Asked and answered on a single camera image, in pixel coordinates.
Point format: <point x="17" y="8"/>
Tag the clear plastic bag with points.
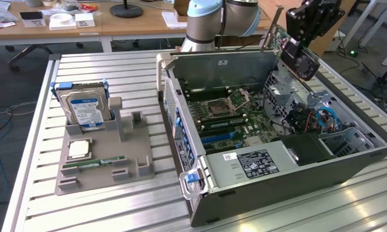
<point x="0" y="12"/>

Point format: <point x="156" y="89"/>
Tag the grey printed parts rack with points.
<point x="116" y="178"/>

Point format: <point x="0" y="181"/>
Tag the device with green light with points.
<point x="352" y="53"/>

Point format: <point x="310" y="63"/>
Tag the white box with red button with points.
<point x="338" y="44"/>

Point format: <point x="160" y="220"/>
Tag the silver CPU chip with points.
<point x="79" y="149"/>

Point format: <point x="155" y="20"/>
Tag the metal socket cover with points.
<point x="240" y="97"/>

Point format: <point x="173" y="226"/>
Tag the graphics card with fan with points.
<point x="304" y="65"/>

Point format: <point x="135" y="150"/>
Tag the blue expansion slot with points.
<point x="218" y="137"/>

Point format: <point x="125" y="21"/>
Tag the hard disk in blue caddy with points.
<point x="83" y="108"/>

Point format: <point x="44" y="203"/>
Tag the black chair base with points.
<point x="25" y="53"/>

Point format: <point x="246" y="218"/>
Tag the CPU socket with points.
<point x="218" y="107"/>

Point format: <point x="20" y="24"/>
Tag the black round lamp base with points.
<point x="125" y="11"/>

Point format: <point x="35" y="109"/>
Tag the white tape holder box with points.
<point x="61" y="25"/>

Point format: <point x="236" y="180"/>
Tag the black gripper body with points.
<point x="312" y="19"/>

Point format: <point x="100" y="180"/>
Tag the metal disk bay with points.
<point x="348" y="145"/>

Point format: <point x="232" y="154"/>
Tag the wooden desk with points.
<point x="132" y="26"/>
<point x="35" y="33"/>

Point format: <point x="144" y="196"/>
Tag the green RAM stick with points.
<point x="93" y="163"/>

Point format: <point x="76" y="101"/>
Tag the grey power supply unit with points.
<point x="219" y="169"/>

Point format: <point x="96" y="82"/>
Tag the perforated metal drive cage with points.
<point x="283" y="94"/>

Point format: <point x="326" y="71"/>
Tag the open cardboard box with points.
<point x="180" y="9"/>

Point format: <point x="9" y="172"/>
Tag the white table frame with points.
<point x="355" y="24"/>

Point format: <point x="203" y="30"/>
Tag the RAM stick with white label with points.
<point x="224" y="122"/>

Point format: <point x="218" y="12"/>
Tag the open grey PC case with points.
<point x="276" y="193"/>

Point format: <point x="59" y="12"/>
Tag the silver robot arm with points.
<point x="199" y="24"/>

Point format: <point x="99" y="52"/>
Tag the white card with red print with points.
<point x="3" y="24"/>

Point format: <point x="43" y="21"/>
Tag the green motherboard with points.
<point x="255" y="125"/>

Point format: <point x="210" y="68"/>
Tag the stack of white papers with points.
<point x="172" y="23"/>

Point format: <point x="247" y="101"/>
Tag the blue case latch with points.
<point x="190" y="179"/>

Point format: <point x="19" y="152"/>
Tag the grey cup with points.
<point x="32" y="3"/>

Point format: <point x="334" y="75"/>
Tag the white box with black lid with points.
<point x="33" y="23"/>

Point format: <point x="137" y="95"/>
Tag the red small item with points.
<point x="87" y="8"/>

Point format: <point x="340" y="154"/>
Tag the plain white box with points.
<point x="83" y="20"/>

